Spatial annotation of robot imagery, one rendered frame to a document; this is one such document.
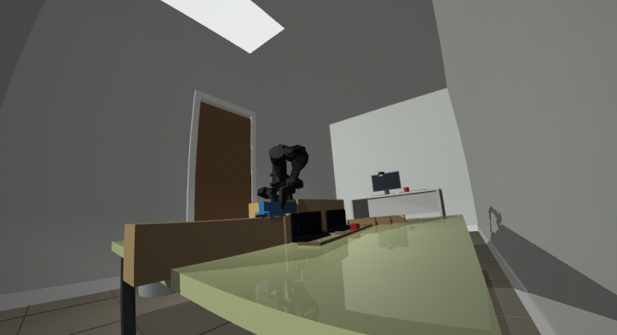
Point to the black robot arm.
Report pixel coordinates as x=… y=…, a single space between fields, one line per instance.
x=297 y=155

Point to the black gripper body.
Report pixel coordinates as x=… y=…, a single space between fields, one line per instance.
x=279 y=180

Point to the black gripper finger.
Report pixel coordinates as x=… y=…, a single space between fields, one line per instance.
x=272 y=196
x=284 y=192

